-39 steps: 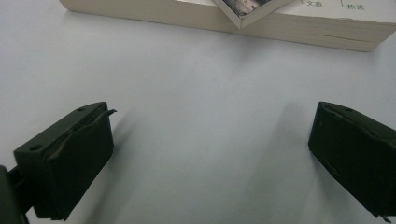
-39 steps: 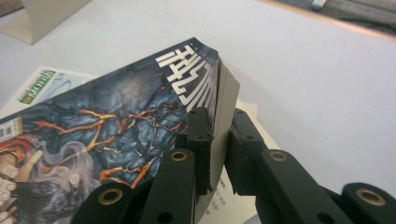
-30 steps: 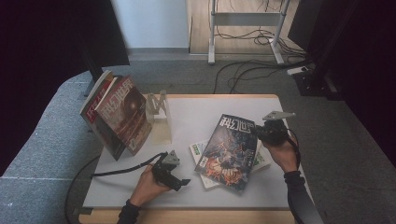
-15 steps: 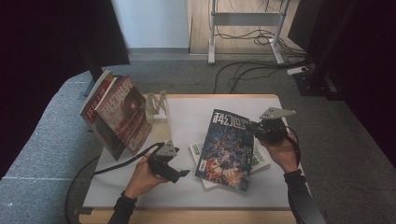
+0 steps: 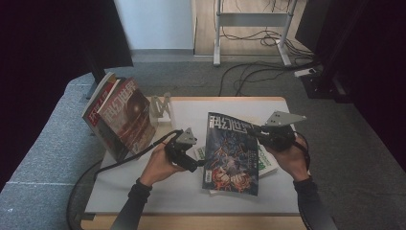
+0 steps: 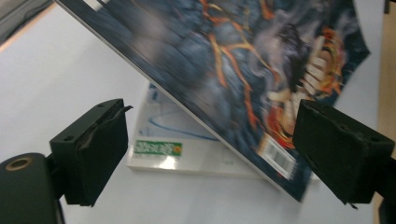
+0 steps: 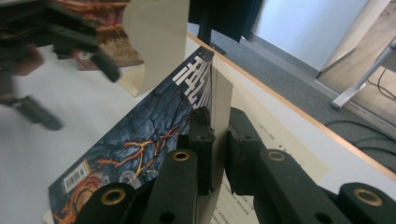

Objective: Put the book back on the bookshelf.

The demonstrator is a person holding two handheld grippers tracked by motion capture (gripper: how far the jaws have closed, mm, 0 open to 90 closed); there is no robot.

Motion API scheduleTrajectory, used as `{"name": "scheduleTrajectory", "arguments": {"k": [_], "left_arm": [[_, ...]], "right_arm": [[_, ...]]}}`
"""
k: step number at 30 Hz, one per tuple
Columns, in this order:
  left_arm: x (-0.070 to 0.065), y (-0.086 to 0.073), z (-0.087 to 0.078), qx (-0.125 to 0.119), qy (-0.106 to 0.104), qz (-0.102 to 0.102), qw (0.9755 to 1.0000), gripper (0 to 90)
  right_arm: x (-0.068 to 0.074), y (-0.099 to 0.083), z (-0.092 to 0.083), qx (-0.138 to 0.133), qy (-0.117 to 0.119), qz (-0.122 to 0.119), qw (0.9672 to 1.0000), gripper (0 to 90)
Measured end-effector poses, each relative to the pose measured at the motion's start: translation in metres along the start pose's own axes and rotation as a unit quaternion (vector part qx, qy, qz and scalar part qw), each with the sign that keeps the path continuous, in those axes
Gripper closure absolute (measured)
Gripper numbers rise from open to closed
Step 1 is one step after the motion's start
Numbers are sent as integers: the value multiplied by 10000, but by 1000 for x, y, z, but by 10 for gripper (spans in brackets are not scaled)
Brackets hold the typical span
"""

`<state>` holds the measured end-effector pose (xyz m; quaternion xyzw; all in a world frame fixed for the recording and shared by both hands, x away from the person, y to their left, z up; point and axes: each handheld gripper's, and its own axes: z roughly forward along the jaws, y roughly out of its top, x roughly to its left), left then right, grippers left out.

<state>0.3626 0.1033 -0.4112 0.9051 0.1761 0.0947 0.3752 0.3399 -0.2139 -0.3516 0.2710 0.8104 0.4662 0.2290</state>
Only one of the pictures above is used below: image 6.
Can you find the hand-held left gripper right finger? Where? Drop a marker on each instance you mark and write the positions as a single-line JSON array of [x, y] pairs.
[[342, 155]]

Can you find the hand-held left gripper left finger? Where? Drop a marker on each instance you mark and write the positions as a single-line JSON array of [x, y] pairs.
[[99, 155]]

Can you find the thick white book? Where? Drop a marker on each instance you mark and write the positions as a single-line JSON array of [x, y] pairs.
[[174, 130]]

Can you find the red and grey magazine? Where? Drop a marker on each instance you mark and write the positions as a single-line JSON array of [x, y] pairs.
[[202, 62]]

